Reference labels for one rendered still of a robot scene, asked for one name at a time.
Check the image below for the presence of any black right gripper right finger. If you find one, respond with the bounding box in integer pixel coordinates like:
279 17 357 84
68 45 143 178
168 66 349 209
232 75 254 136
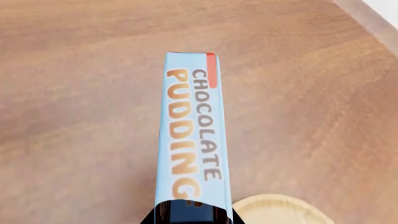
231 210 247 224

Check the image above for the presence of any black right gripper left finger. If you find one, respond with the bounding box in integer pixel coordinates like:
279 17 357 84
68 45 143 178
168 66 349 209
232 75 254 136
139 203 158 224

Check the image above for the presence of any light blue chocolate pudding box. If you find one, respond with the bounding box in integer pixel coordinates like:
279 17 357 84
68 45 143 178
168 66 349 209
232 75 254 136
154 51 233 224

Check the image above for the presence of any light wooden plate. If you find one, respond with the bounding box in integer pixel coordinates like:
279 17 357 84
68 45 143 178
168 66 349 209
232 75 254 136
232 194 336 224

